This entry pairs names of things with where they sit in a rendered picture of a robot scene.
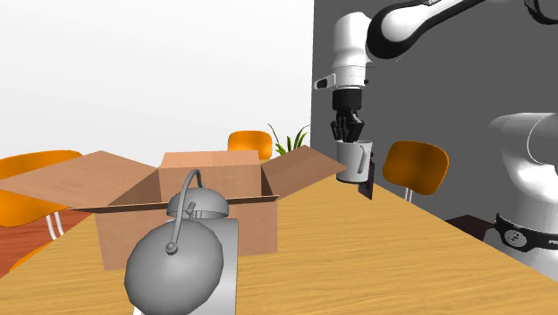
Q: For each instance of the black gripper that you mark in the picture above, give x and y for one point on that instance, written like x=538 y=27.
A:
x=347 y=99

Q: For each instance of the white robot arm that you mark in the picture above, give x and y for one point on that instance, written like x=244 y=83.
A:
x=348 y=43

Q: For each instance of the white mug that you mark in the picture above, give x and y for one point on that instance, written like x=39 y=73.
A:
x=351 y=161

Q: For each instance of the green plant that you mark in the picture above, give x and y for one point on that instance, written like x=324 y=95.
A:
x=288 y=143

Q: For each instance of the orange chair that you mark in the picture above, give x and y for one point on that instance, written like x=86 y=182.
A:
x=414 y=166
x=26 y=205
x=250 y=142
x=30 y=257

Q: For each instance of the open cardboard box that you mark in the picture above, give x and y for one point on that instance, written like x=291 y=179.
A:
x=218 y=179

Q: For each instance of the grey round domed appliance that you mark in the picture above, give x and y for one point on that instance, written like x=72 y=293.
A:
x=174 y=270

